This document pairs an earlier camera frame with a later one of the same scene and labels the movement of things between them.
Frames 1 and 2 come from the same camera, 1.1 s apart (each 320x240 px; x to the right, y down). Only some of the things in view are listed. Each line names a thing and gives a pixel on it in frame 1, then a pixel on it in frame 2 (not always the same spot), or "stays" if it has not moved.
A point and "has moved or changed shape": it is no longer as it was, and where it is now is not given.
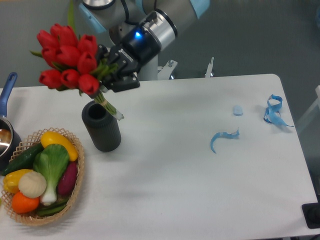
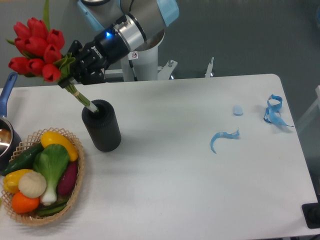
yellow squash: x=48 y=138 stays
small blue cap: x=238 y=111 stays
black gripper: x=137 y=47 to x=105 y=51
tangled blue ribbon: x=272 y=114 stays
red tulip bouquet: x=72 y=61 has moved or changed shape
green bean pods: x=53 y=208 stays
